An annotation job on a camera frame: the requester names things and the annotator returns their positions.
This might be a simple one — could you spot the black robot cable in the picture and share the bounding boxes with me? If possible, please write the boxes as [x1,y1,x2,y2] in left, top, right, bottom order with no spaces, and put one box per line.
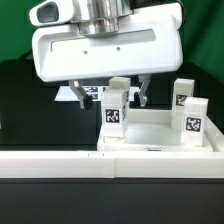
[18,49,34,62]

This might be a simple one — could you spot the white L-shaped fence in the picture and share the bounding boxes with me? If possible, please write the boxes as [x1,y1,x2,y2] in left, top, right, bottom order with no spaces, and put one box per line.
[0,114,224,179]

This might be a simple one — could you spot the white sheet with markers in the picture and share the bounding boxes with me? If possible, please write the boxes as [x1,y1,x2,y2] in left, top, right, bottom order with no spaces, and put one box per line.
[55,86,140,102]

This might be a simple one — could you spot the white square table top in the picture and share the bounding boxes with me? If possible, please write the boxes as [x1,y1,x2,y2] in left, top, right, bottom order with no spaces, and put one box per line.
[97,109,224,153]

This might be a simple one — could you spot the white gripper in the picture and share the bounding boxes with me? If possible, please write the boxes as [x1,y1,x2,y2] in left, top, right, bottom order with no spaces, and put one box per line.
[31,3,184,109]

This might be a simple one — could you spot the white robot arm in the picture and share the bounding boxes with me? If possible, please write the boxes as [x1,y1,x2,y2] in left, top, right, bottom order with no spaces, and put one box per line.
[29,0,186,109]

